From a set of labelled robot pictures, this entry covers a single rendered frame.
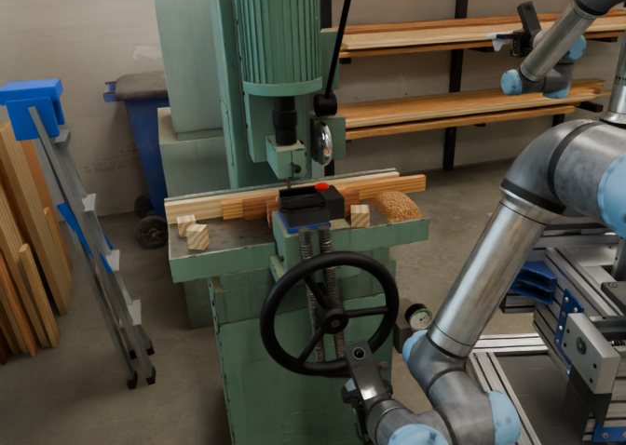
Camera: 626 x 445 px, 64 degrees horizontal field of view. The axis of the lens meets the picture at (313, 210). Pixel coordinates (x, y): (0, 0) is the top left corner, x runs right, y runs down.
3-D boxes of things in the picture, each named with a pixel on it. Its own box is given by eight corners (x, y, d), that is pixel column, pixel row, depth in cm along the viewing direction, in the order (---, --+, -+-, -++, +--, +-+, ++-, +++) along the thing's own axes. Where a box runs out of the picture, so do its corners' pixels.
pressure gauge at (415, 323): (408, 339, 123) (410, 312, 120) (401, 330, 126) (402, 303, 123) (431, 333, 124) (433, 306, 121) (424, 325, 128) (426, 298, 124)
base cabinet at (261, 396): (243, 528, 143) (214, 328, 114) (222, 385, 194) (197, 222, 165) (388, 486, 154) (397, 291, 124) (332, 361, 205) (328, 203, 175)
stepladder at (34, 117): (118, 396, 193) (-11, 95, 141) (119, 354, 215) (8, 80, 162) (160, 382, 197) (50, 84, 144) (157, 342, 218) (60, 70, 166)
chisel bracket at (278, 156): (278, 186, 117) (276, 151, 114) (267, 167, 129) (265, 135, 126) (308, 182, 119) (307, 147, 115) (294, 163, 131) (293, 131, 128)
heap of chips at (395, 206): (390, 222, 117) (390, 208, 115) (368, 200, 129) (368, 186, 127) (425, 217, 119) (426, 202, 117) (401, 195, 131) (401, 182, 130)
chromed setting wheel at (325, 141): (323, 172, 132) (322, 127, 127) (311, 158, 143) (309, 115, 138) (334, 170, 133) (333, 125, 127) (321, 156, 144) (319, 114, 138)
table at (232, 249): (172, 309, 99) (168, 283, 96) (170, 240, 125) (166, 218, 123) (449, 259, 113) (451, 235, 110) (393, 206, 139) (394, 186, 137)
